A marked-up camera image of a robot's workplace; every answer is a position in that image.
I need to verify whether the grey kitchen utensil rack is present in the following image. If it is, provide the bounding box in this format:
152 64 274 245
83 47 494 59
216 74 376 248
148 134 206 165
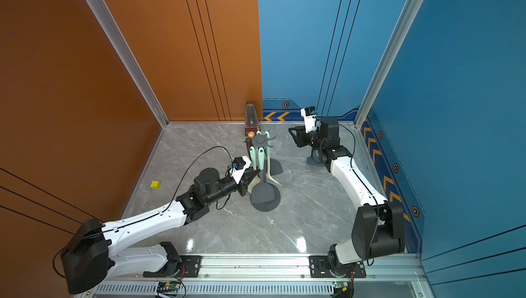
248 131 281 213

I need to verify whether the grey turner mint handle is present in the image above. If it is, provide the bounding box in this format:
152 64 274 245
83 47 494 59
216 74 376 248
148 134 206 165
270 158 284 176

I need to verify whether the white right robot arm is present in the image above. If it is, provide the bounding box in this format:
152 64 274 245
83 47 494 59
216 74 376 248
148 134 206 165
288 116 405 277

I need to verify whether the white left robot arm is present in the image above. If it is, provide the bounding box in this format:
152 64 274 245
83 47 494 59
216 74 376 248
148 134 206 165
60 168 258 295

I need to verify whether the red wooden metronome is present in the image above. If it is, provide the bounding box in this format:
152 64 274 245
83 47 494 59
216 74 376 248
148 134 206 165
245 103 260 137

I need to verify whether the small yellow cube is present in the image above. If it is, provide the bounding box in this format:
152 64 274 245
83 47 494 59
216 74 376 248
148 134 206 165
151 181 161 190

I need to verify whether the green circuit board left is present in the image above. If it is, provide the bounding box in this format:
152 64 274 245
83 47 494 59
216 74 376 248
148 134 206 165
156 281 183 295

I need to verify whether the green circuit board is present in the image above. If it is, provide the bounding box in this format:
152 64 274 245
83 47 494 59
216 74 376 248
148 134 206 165
156 281 183 295
332 281 354 297

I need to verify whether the green circuit board right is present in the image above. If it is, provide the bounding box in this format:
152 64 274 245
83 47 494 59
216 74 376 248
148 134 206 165
332 281 354 297

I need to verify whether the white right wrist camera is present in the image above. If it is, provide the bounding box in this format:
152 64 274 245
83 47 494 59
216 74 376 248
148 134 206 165
300 106 317 134

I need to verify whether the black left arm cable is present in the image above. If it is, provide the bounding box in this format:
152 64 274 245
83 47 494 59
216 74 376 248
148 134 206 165
164 145 235 217

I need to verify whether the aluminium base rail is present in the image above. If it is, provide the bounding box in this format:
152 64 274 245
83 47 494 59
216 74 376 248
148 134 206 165
75 245 434 297

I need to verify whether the aluminium corner post right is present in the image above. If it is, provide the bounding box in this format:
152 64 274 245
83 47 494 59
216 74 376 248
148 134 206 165
355 0 424 129

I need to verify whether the aluminium corner post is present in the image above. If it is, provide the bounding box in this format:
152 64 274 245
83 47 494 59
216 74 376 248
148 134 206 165
85 0 169 128
355 0 424 129

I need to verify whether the aluminium corner post left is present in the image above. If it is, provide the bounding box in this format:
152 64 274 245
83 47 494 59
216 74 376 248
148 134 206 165
85 0 169 128

